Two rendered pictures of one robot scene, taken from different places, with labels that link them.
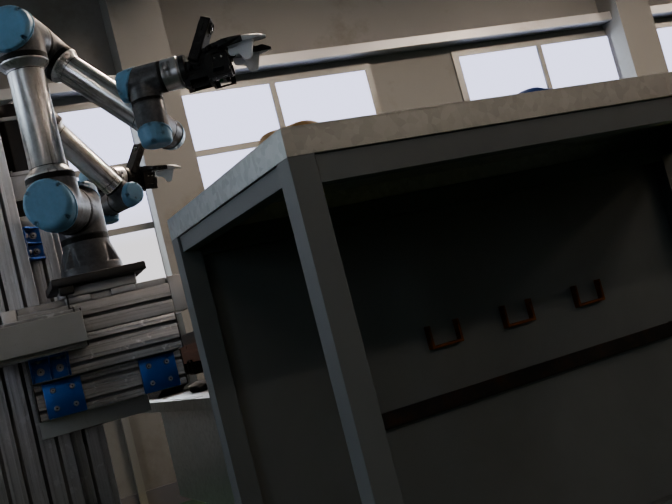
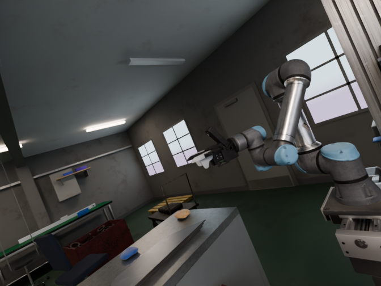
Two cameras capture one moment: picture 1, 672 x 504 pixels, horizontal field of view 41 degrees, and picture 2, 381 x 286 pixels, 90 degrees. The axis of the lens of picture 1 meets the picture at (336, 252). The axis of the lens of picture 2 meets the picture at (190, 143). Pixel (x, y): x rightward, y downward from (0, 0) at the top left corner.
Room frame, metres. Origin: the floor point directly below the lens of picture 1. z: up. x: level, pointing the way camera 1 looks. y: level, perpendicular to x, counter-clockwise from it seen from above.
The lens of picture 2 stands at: (2.76, -0.18, 1.50)
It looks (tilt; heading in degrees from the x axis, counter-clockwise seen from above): 1 degrees up; 161
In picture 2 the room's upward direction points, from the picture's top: 23 degrees counter-clockwise
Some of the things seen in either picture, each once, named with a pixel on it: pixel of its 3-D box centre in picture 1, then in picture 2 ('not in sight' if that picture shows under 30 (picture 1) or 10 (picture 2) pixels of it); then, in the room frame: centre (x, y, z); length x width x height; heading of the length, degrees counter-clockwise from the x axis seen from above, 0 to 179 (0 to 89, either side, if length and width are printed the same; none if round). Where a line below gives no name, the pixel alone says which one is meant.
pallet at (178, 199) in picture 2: not in sight; (170, 205); (-3.27, 0.49, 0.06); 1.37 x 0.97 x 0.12; 22
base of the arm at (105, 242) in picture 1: (89, 256); (353, 185); (2.19, 0.60, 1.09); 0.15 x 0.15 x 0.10
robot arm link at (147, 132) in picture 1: (154, 124); (262, 157); (2.06, 0.34, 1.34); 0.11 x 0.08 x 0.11; 177
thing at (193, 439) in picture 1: (228, 452); not in sight; (2.73, 0.47, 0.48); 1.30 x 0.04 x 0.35; 26
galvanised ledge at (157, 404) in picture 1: (189, 398); not in sight; (2.70, 0.54, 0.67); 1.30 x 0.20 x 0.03; 26
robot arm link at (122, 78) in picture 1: (142, 83); (252, 137); (2.04, 0.34, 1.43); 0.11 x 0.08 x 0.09; 87
